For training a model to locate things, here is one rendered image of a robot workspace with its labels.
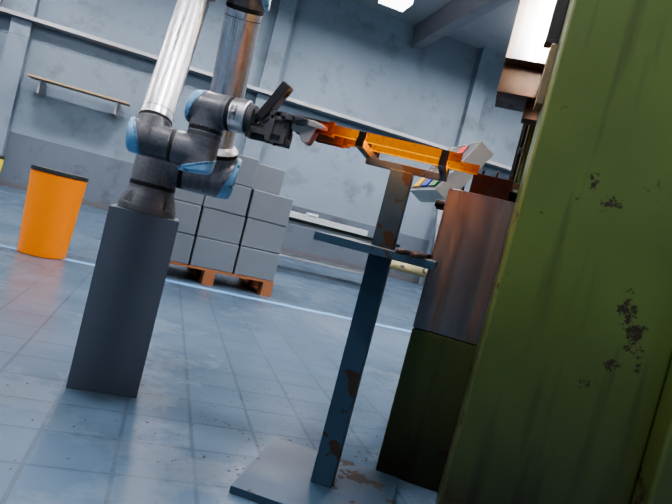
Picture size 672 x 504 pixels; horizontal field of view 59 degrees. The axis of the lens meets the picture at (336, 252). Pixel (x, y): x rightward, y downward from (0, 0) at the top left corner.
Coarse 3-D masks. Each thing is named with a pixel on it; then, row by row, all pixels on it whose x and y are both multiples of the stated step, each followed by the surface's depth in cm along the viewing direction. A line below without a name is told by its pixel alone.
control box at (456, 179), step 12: (468, 144) 254; (480, 144) 243; (468, 156) 242; (480, 156) 243; (480, 168) 244; (456, 180) 242; (468, 180) 243; (420, 192) 262; (432, 192) 248; (444, 192) 242
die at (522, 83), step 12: (504, 72) 193; (516, 72) 192; (528, 72) 191; (540, 72) 190; (504, 84) 193; (516, 84) 192; (528, 84) 191; (504, 96) 197; (516, 96) 194; (528, 96) 191; (504, 108) 212; (516, 108) 208
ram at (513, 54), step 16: (528, 0) 187; (544, 0) 186; (528, 16) 187; (544, 16) 185; (512, 32) 188; (528, 32) 186; (544, 32) 185; (512, 48) 188; (528, 48) 186; (544, 48) 185; (528, 64) 189; (544, 64) 186
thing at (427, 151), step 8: (320, 120) 151; (328, 128) 150; (336, 128) 150; (344, 128) 150; (344, 136) 150; (352, 136) 150; (368, 136) 149; (376, 136) 148; (384, 136) 148; (376, 144) 150; (384, 144) 148; (392, 144) 148; (400, 144) 147; (408, 144) 147; (416, 144) 147; (408, 152) 150; (416, 152) 147; (424, 152) 146; (432, 152) 146; (440, 152) 146; (448, 160) 146; (456, 160) 145
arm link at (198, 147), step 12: (180, 132) 155; (192, 132) 154; (204, 132) 154; (216, 132) 155; (180, 144) 153; (192, 144) 154; (204, 144) 154; (216, 144) 156; (180, 156) 154; (192, 156) 154; (204, 156) 154; (216, 156) 158; (180, 168) 155; (192, 168) 154; (204, 168) 155
